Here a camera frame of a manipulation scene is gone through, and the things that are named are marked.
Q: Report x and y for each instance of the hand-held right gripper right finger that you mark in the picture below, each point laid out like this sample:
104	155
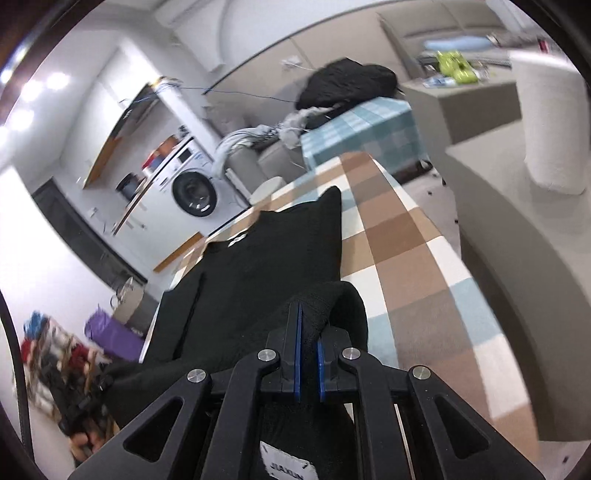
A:
320	369

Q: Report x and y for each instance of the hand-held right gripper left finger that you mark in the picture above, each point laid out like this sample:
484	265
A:
298	353

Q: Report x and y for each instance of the black knitted sweater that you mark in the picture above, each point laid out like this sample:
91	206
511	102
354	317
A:
258	277

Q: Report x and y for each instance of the pile of colourful clothes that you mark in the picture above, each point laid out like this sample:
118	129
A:
51	350

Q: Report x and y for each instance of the purple bag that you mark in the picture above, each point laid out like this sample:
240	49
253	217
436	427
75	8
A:
111	334

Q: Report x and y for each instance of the brown and blue checked tablecloth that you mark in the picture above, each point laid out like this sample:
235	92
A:
406	258

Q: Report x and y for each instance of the white round stool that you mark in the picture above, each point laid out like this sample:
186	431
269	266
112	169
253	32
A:
265	189

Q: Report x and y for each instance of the white washing machine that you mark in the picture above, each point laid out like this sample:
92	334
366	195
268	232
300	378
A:
194	194

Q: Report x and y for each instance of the beige sofa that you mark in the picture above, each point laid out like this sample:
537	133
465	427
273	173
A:
272	159

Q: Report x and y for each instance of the white base cabinet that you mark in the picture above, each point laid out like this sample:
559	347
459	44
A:
134	207

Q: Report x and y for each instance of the light grey garment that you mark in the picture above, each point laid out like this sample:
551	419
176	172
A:
231	143
295	122

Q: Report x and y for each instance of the dark pot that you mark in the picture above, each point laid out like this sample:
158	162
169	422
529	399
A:
127	187

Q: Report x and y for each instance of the teal checked cloth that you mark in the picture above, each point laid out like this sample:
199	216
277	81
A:
360	129

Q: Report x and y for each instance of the beige cabinet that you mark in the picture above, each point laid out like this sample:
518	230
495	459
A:
517	240
461	108

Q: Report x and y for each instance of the black jacket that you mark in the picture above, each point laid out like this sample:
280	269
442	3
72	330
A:
346	81

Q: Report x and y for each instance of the green plush toy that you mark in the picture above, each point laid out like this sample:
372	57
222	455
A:
455	64

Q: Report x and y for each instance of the white curtain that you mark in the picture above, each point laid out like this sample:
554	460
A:
549	115

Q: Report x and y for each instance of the light blue pillow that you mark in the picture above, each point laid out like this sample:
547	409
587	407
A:
457	44

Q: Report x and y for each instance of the beige padded headboard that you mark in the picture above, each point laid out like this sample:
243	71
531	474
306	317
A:
415	21

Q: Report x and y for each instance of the white wall cabinet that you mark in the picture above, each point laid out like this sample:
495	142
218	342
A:
120	134

